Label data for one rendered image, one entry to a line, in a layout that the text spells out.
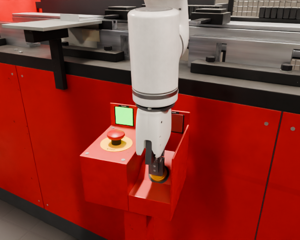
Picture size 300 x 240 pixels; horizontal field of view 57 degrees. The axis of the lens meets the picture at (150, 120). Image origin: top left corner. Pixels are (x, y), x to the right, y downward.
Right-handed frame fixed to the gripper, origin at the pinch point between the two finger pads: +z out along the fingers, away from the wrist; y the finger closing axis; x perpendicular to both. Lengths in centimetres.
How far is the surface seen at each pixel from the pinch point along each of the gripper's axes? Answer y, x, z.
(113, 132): -1.2, -10.1, -6.0
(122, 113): -9.9, -11.6, -6.0
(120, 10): -69, -36, -22
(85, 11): -108, -76, -15
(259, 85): -24.9, 19.6, -10.5
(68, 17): -41, -43, -23
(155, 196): 5.0, 1.3, 4.0
